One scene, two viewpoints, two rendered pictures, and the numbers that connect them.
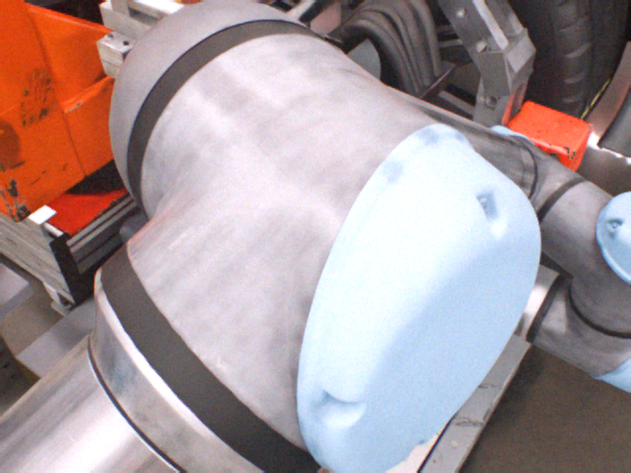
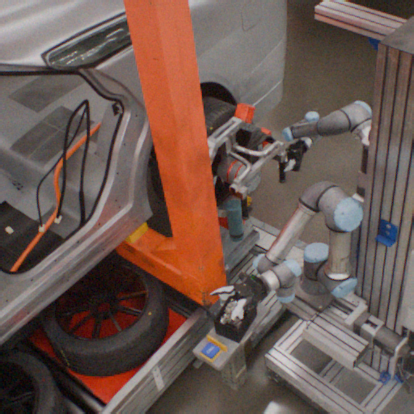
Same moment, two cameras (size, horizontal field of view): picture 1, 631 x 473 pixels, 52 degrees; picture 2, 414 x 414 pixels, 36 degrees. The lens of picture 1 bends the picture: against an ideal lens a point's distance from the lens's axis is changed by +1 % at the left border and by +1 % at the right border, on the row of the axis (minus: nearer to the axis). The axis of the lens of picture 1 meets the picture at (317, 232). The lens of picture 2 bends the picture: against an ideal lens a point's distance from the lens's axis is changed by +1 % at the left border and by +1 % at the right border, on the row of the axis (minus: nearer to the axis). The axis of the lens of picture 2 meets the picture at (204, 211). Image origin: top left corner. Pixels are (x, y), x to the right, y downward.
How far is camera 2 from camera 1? 3.20 m
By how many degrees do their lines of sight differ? 54
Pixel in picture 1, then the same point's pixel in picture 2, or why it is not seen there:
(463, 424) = (264, 226)
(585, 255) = not seen: hidden behind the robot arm
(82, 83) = not seen: hidden behind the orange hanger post
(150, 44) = (341, 117)
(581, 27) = not seen: hidden behind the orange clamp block
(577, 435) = (262, 206)
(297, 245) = (363, 109)
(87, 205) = (175, 320)
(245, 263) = (364, 113)
